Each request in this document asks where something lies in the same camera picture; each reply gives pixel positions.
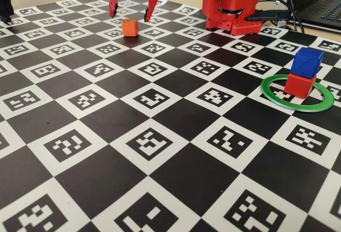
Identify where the flat black plug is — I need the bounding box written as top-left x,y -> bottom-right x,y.
246,10 -> 291,21

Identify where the orange cube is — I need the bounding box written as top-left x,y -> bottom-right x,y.
121,18 -> 139,37

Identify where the black clamp device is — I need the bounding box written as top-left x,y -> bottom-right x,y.
0,0 -> 14,26

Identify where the blue cube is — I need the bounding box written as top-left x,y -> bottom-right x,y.
289,46 -> 325,79

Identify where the red cube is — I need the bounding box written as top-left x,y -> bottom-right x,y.
283,72 -> 317,99

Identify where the black laptop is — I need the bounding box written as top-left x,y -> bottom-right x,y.
288,0 -> 341,33

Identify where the checkerboard marker mat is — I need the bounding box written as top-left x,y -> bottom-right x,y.
0,0 -> 341,232

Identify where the green flat ring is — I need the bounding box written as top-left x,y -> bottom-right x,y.
260,74 -> 335,113

